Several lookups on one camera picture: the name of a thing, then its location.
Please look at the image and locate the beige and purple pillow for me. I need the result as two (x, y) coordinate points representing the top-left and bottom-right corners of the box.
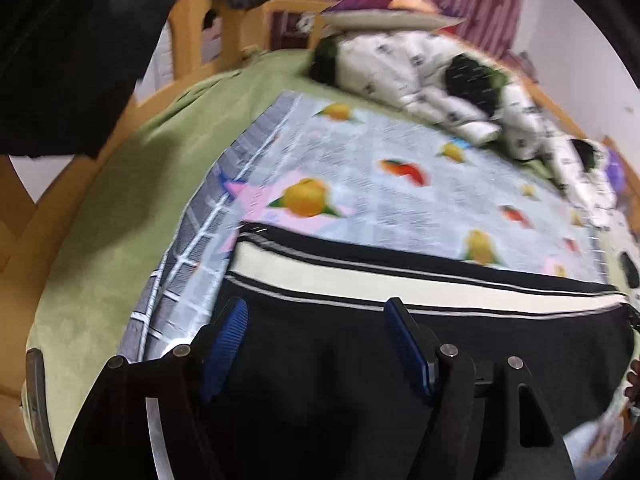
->
(320, 0), (467, 32)

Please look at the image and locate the fruit print checked sheet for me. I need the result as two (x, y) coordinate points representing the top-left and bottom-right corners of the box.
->
(117, 91), (632, 480)

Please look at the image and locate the black pants striped cream waistband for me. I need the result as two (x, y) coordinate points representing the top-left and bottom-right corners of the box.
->
(210, 221), (638, 480)

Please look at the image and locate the green bedsheet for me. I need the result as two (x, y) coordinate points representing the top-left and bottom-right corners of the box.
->
(25, 50), (571, 461)

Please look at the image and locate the wooden bed frame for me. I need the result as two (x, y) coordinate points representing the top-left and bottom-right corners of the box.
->
(0, 0), (623, 461)

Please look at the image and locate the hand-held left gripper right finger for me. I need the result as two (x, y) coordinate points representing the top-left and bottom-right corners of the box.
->
(384, 297), (576, 480)

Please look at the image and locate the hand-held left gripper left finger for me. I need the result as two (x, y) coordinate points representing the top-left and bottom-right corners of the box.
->
(55, 297), (251, 480)

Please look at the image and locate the purple plush toy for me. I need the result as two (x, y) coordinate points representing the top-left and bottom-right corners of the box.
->
(606, 149), (629, 187)

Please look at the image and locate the black cloth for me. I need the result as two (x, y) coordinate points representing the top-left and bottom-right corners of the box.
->
(0, 0), (226, 158)

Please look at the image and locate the person's right hand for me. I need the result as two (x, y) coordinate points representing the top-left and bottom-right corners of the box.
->
(625, 357), (640, 406)

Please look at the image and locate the white quilt black flower print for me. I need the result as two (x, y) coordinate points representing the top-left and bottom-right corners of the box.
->
(307, 27), (640, 306)

